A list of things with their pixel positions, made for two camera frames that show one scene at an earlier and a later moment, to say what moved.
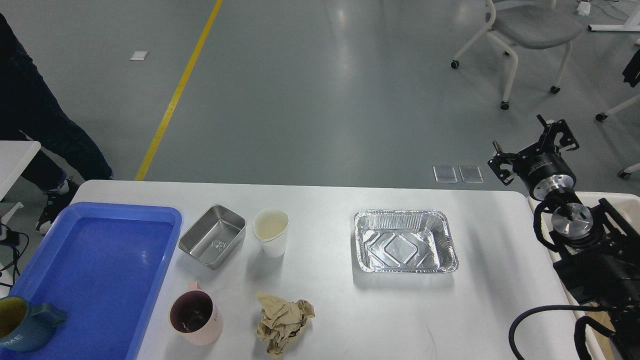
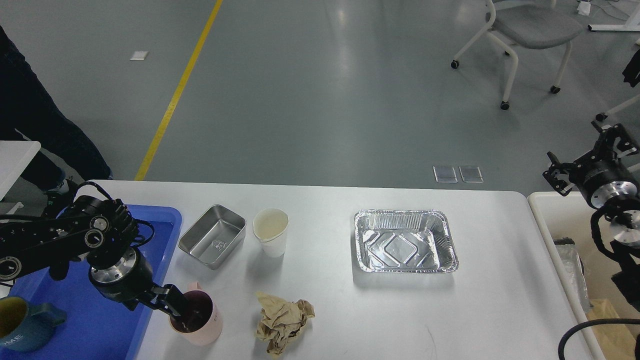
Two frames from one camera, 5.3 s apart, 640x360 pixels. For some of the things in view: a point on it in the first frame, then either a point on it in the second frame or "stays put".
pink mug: (194, 315) stays put
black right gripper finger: (568, 142) to (615, 141)
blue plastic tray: (104, 265) stays put
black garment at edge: (632, 72) stays put
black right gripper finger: (500, 158) to (553, 174)
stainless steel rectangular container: (215, 237) stays put
